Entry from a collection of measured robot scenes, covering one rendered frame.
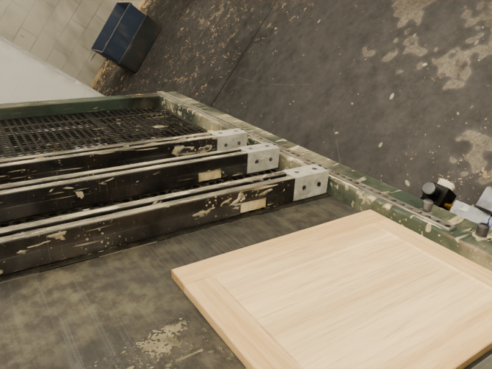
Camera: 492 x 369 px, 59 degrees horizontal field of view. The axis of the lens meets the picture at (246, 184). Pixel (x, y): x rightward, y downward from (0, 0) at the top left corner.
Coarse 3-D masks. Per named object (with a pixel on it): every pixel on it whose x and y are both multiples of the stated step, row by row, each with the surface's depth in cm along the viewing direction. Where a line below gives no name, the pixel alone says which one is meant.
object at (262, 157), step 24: (264, 144) 143; (120, 168) 117; (144, 168) 118; (168, 168) 121; (192, 168) 125; (216, 168) 130; (240, 168) 135; (264, 168) 140; (0, 192) 99; (24, 192) 101; (48, 192) 104; (72, 192) 108; (96, 192) 111; (120, 192) 115; (144, 192) 119; (0, 216) 100; (24, 216) 103
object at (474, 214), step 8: (424, 184) 117; (432, 184) 116; (440, 184) 118; (448, 184) 118; (424, 192) 116; (432, 192) 115; (440, 192) 117; (448, 192) 117; (488, 192) 108; (432, 200) 118; (440, 200) 117; (448, 200) 118; (456, 200) 115; (480, 200) 108; (488, 200) 107; (456, 208) 114; (464, 208) 113; (472, 208) 111; (480, 208) 109; (488, 208) 106; (464, 216) 112; (472, 216) 111; (480, 216) 109; (488, 216) 108; (488, 224) 107
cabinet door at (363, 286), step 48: (288, 240) 96; (336, 240) 98; (384, 240) 99; (192, 288) 79; (240, 288) 80; (288, 288) 81; (336, 288) 81; (384, 288) 82; (432, 288) 83; (480, 288) 84; (240, 336) 68; (288, 336) 69; (336, 336) 70; (384, 336) 70; (432, 336) 70; (480, 336) 71
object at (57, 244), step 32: (192, 192) 105; (224, 192) 106; (256, 192) 111; (288, 192) 117; (320, 192) 124; (32, 224) 87; (64, 224) 87; (96, 224) 89; (128, 224) 93; (160, 224) 98; (192, 224) 103; (0, 256) 81; (32, 256) 84; (64, 256) 88
